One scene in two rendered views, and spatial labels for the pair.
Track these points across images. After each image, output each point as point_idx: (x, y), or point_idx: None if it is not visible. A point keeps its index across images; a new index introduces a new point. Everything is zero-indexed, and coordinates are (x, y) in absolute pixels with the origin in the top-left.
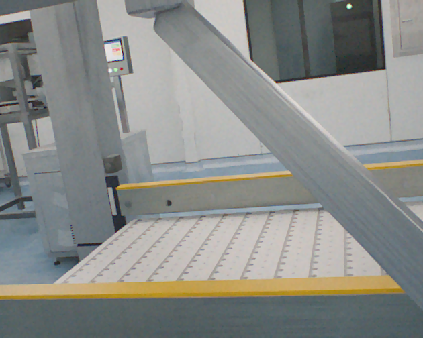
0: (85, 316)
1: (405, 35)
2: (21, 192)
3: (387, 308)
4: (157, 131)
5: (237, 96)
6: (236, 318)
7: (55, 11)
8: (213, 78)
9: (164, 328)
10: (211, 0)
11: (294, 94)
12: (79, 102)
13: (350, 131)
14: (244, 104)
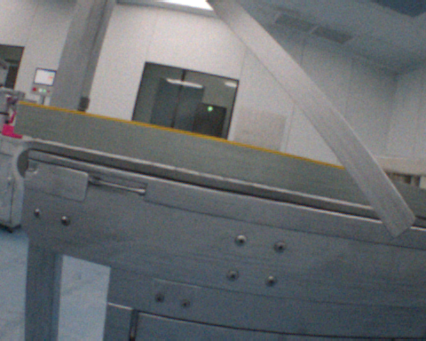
0: (106, 131)
1: (241, 140)
2: None
3: (282, 163)
4: None
5: (246, 33)
6: (200, 151)
7: (92, 3)
8: (234, 24)
9: (153, 148)
10: (120, 70)
11: None
12: (82, 58)
13: None
14: (248, 36)
